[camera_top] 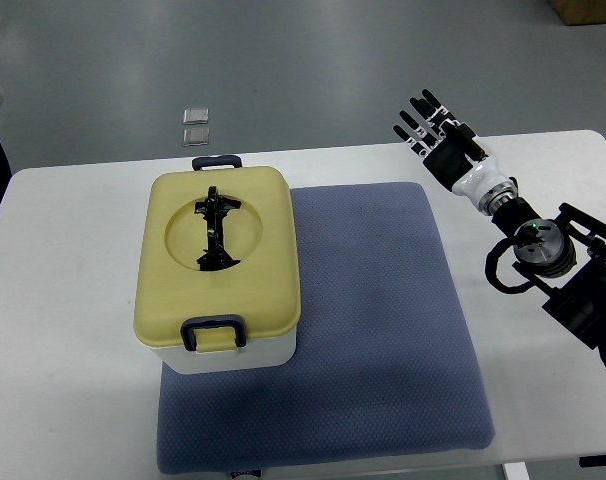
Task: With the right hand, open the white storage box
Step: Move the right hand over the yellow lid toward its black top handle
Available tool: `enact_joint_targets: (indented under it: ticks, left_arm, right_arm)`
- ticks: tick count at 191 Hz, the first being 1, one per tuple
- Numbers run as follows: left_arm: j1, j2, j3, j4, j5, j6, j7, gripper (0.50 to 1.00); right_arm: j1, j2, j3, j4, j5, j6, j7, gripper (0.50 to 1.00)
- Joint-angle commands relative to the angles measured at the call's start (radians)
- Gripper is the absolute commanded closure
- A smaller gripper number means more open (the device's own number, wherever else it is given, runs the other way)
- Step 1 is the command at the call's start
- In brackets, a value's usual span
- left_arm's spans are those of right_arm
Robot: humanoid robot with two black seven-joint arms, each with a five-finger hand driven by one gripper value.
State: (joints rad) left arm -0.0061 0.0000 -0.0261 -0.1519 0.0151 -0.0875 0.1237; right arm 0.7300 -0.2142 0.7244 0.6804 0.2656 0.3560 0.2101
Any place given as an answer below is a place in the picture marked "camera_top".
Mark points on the upper clear floor plate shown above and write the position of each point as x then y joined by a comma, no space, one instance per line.
195,115

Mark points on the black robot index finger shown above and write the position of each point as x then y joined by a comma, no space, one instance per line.
438,114

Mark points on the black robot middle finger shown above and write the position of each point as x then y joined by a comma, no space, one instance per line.
419,105

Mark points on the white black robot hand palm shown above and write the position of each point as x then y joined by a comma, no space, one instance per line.
480,181

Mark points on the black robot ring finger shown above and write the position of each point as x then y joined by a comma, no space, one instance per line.
424,135

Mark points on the white storage box base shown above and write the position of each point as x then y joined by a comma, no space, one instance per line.
258,353

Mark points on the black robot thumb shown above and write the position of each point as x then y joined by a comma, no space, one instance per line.
463,137

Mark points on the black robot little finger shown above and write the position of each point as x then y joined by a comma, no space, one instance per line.
417,146

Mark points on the yellow box lid with handle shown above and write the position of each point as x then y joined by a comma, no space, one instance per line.
219,264

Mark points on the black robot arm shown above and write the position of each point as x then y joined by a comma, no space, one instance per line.
564,257

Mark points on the blue padded mat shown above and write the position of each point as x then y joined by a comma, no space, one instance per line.
384,363

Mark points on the brown cardboard box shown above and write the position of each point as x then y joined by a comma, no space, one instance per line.
580,12

